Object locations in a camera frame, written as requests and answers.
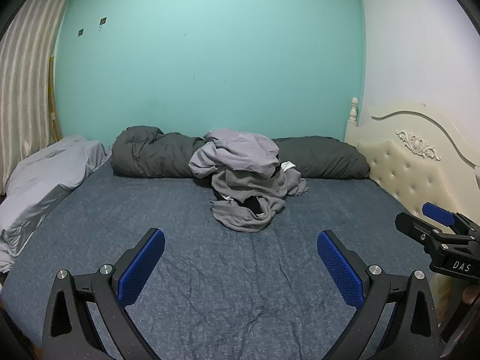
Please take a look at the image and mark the light grey jacket black cuffs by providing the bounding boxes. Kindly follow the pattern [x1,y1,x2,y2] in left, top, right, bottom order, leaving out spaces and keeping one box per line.
[188,128,281,179]

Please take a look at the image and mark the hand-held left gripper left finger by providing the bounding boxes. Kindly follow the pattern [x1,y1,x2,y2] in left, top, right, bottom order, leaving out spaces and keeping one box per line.
[42,227,166,360]

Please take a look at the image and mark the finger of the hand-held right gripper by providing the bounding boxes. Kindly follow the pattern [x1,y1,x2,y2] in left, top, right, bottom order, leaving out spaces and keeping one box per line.
[422,202,480,235]
[395,212,451,257]

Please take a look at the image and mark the blue bed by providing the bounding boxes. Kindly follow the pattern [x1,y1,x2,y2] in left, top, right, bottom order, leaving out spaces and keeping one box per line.
[0,163,447,360]

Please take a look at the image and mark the person's right hand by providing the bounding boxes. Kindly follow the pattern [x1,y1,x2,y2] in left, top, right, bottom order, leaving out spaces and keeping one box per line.
[462,284,480,306]

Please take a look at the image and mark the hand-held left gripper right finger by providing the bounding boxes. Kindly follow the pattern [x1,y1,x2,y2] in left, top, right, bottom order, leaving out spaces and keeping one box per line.
[317,230,440,360]

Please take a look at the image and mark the striped curtain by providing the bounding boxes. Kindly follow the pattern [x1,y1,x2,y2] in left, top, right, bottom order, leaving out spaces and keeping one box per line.
[0,0,82,196]

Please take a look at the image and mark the pile of grey clothes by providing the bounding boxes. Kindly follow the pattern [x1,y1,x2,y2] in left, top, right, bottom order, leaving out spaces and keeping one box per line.
[209,165,309,234]

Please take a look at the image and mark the wooden stick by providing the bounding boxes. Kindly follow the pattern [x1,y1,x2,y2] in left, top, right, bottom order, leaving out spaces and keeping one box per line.
[49,55,63,140]

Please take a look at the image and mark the dark grey rolled duvet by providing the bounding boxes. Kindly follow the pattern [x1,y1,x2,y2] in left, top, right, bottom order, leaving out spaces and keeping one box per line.
[111,125,371,180]

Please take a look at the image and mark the cream tufted headboard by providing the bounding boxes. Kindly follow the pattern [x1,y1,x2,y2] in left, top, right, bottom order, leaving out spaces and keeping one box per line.
[344,97,480,231]

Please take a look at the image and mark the light grey satin blanket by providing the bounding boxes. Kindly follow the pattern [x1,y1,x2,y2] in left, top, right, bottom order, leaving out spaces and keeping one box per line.
[0,134,110,275]

